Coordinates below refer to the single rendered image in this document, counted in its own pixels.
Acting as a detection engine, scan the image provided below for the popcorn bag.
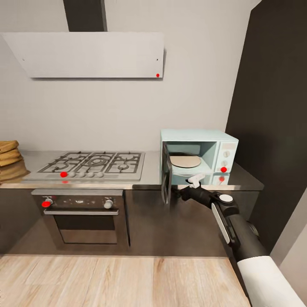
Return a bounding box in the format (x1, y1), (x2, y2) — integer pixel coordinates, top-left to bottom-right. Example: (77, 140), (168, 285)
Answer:
(0, 140), (24, 168)

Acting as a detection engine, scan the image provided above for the microwave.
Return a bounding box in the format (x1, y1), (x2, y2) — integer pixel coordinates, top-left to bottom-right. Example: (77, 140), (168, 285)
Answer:
(160, 129), (238, 210)

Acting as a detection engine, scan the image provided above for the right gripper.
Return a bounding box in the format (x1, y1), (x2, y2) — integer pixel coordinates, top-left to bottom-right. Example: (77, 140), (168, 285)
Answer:
(171, 186), (206, 203)

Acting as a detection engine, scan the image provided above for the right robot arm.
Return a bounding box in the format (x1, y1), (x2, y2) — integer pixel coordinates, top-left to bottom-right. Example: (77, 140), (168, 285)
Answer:
(171, 172), (306, 307)

